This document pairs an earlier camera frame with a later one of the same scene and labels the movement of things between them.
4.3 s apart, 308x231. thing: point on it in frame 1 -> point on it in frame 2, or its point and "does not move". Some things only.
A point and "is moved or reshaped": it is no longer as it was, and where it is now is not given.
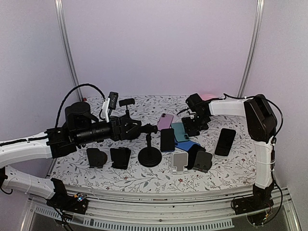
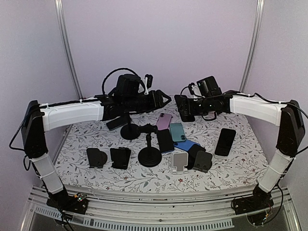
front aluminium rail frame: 206,210 does not move
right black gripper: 189,126 -> 192,111
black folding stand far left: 96,159 does not move
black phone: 167,140 is moved or reshaped
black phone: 193,133 -> 183,104
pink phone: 164,121 does not move
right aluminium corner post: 259,22 does not move
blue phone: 185,146 does not move
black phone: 192,153 does not move
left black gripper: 121,133 -> 156,101
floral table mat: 186,149 does not move
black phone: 225,140 does not move
